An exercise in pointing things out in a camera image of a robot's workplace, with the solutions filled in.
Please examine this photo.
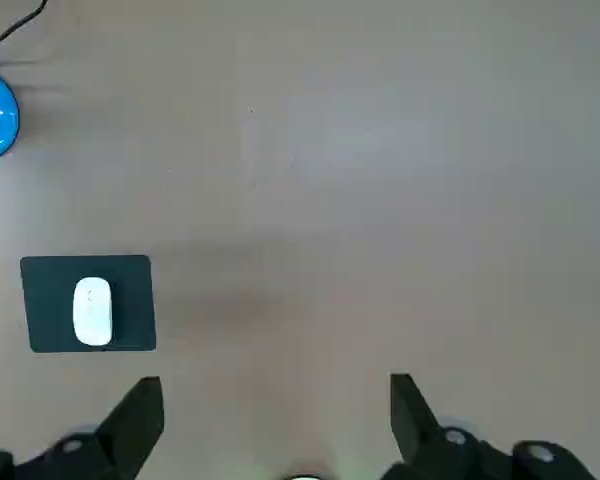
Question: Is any dark mouse pad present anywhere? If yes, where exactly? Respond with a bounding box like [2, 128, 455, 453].
[19, 254, 157, 354]

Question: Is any black lamp power cable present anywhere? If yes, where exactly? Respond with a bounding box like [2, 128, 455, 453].
[0, 0, 49, 51]

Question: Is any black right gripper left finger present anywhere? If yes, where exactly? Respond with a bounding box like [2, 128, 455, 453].
[0, 375, 165, 480]

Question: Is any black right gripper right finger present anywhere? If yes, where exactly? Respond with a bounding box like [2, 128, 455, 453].
[379, 372, 600, 480]

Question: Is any white computer mouse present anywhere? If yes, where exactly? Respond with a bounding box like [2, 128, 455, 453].
[72, 276, 114, 347]

